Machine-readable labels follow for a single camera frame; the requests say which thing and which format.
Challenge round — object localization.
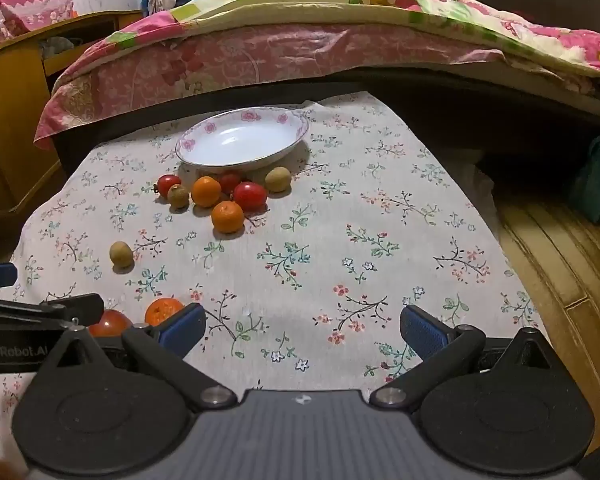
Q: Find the small red tomato with stem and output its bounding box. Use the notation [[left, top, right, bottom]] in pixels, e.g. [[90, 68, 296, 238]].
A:
[[154, 174, 182, 199]]

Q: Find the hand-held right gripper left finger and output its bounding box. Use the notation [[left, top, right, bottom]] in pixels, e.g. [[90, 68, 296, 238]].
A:
[[37, 303, 237, 411]]

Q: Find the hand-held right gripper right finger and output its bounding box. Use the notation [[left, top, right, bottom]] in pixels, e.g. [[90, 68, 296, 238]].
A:
[[370, 305, 566, 408]]

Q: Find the grey cloth bundle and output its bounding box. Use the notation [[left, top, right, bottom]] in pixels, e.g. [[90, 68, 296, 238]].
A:
[[40, 37, 73, 56]]

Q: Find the yellow wooden desk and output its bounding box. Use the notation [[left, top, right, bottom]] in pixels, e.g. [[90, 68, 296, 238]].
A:
[[0, 10, 146, 221]]

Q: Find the pink floral bedsheet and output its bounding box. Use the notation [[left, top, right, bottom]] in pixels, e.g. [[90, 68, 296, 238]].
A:
[[34, 22, 536, 151]]

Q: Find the white floral tablecloth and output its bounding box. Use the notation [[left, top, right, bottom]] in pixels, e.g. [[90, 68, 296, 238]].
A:
[[0, 91, 553, 461]]

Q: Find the pink cloth cover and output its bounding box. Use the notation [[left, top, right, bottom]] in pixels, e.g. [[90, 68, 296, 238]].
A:
[[0, 0, 76, 43]]

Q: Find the green bag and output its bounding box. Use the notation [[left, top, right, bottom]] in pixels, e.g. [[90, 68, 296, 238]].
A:
[[570, 134, 600, 223]]

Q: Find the white plate with pink flowers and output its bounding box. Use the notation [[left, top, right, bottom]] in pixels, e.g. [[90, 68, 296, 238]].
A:
[[175, 107, 311, 168]]

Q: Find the orange mandarin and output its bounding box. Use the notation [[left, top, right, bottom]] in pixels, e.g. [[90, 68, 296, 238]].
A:
[[211, 201, 245, 234], [144, 297, 186, 326], [191, 176, 222, 208]]

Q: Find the large red tomato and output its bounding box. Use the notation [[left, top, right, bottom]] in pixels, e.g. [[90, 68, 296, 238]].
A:
[[87, 309, 133, 337]]

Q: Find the pink and green quilt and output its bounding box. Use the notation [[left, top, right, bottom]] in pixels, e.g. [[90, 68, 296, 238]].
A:
[[102, 0, 600, 78]]

